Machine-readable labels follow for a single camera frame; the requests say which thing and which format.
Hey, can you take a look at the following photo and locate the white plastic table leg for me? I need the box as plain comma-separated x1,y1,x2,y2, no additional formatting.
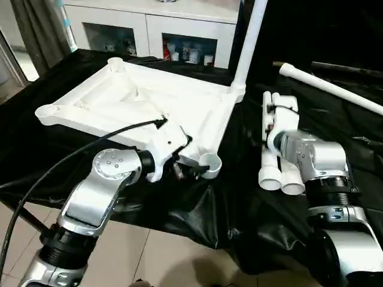
279,63,383,115
259,91,283,191
230,0,268,99
272,93,307,196

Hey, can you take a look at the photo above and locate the white plastic table top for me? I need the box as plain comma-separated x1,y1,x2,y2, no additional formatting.
35,57,246,180

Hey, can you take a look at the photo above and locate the black plastic mat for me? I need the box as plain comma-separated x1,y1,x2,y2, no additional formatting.
0,49,383,276

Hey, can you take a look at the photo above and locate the white glass-door cabinet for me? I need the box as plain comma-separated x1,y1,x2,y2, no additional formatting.
63,0,241,69

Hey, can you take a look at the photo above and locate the light blue plastic item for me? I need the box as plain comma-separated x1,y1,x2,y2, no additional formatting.
57,0,74,30

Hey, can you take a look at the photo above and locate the grey curtain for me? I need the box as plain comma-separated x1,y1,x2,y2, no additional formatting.
9,0,75,75

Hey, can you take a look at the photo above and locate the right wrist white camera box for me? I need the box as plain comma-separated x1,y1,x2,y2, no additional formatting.
265,94,300,150

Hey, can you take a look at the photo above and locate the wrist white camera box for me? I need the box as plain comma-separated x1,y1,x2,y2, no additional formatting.
265,94,300,150
142,123,193,183

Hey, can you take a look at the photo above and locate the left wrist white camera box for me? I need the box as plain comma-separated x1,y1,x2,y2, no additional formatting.
142,123,193,183

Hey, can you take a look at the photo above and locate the black metal table frame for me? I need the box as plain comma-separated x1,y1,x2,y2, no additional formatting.
12,206,51,234

